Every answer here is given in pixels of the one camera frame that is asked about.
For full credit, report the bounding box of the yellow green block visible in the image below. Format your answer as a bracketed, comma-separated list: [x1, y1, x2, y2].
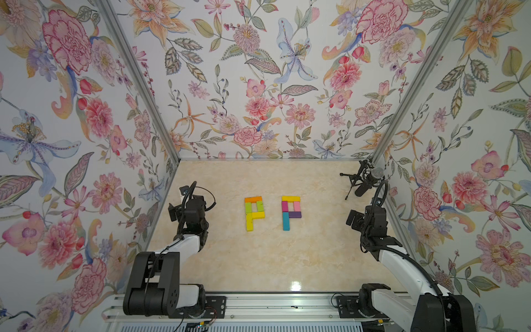
[246, 213, 253, 232]

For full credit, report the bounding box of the orange long block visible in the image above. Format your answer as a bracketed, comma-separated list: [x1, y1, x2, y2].
[245, 196, 263, 203]

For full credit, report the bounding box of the yellow long block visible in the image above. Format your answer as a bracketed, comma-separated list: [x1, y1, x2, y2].
[250, 212, 265, 219]
[282, 196, 301, 203]

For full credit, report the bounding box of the teal long block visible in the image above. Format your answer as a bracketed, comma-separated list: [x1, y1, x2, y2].
[282, 212, 290, 231]

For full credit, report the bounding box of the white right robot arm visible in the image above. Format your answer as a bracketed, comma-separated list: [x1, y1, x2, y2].
[346, 206, 477, 331]

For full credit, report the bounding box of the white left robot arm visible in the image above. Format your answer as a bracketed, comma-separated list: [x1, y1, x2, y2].
[123, 195, 209, 318]

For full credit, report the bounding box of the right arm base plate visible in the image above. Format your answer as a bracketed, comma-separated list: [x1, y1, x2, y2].
[330, 294, 389, 320]

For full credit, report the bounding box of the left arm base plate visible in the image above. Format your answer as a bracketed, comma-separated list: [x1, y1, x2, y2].
[169, 295, 228, 320]

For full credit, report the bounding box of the aluminium frame rail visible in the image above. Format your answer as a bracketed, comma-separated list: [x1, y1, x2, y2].
[101, 292, 416, 325]

